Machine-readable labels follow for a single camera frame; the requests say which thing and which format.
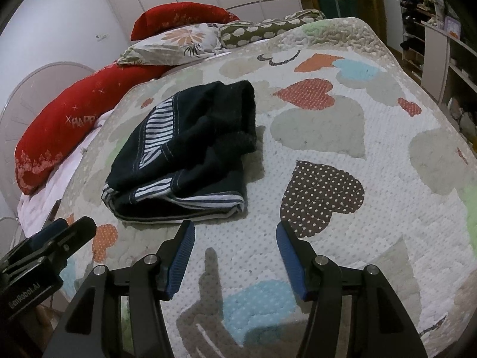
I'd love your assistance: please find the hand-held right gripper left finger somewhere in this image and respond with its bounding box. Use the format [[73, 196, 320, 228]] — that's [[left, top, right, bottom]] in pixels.
[[47, 219, 196, 358]]

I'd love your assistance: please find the dark blue pants striped lining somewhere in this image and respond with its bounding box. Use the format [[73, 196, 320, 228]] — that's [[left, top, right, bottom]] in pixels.
[[101, 79, 258, 225]]

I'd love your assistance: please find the heart print quilt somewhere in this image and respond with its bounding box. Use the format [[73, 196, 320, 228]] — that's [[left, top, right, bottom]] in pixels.
[[56, 17, 477, 358]]

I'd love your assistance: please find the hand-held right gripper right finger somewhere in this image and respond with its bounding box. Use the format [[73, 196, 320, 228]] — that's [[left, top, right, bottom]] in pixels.
[[276, 222, 429, 358]]

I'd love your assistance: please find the olive dotted pillow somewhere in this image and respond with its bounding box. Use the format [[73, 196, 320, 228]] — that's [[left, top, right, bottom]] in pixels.
[[218, 9, 326, 48]]

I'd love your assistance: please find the white shelf unit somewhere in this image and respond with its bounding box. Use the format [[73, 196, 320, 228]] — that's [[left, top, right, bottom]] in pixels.
[[395, 0, 477, 146]]

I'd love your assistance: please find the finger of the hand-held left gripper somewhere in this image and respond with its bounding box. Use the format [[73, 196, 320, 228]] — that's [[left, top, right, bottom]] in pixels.
[[2, 218, 68, 262], [4, 215, 97, 274]]

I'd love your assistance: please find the long red printed pillow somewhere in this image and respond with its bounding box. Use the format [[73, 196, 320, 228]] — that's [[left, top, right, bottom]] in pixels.
[[15, 63, 172, 195]]

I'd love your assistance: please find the plain red pillow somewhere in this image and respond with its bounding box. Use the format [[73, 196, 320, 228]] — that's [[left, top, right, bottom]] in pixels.
[[130, 2, 241, 41]]

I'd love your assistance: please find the white bed sheet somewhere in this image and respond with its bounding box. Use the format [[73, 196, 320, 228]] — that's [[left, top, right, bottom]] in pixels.
[[17, 112, 112, 239]]

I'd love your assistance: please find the wooden door frame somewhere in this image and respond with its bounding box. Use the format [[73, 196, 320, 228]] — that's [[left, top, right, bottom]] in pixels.
[[367, 0, 388, 45]]

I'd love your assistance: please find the floral pillow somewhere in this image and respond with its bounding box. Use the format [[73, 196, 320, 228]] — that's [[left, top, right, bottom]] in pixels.
[[117, 22, 226, 67]]

